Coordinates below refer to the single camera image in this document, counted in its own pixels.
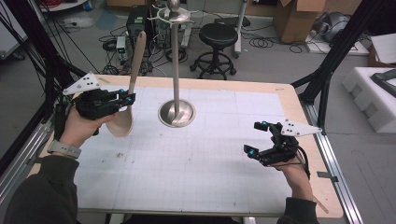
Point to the white foam board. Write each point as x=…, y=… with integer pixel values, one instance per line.
x=385, y=48

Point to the white panel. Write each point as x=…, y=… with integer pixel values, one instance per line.
x=11, y=31

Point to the black computer tower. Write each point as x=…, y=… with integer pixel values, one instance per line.
x=135, y=18

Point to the grey wrist watch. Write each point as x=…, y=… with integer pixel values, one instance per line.
x=63, y=150

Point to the small grey power supply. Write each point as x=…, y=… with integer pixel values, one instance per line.
x=121, y=45

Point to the white metal post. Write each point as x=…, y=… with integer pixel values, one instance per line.
x=240, y=28

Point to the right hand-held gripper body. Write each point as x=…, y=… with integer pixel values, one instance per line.
x=280, y=149

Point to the person's right hand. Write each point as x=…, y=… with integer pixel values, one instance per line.
x=295, y=180

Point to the tan tape strip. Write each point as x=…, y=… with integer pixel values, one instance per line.
x=321, y=205

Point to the grey rounded appliance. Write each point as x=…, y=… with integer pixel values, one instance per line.
x=333, y=26

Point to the person's left hand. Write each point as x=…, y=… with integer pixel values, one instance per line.
x=81, y=127

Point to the large white foam block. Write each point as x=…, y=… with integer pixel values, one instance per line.
x=370, y=102

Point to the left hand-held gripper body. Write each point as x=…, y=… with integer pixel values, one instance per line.
x=96, y=104

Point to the aluminium rail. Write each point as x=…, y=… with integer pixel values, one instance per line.
x=339, y=186
x=18, y=168

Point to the black round stool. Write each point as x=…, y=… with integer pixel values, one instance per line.
x=218, y=35

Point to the cardboard box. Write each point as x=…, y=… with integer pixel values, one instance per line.
x=295, y=21

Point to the black curved part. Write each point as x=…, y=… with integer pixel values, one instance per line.
x=386, y=81

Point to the black metal frame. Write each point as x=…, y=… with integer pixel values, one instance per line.
x=336, y=53
x=40, y=49

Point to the flat black device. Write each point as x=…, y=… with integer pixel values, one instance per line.
x=232, y=21

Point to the black tape piece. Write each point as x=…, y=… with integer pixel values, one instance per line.
x=328, y=176

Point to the white gridded mat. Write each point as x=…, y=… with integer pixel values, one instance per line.
x=202, y=161

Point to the metal utensil stand rack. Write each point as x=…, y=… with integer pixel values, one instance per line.
x=176, y=62

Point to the beige wooden spoon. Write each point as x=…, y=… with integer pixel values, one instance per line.
x=138, y=59

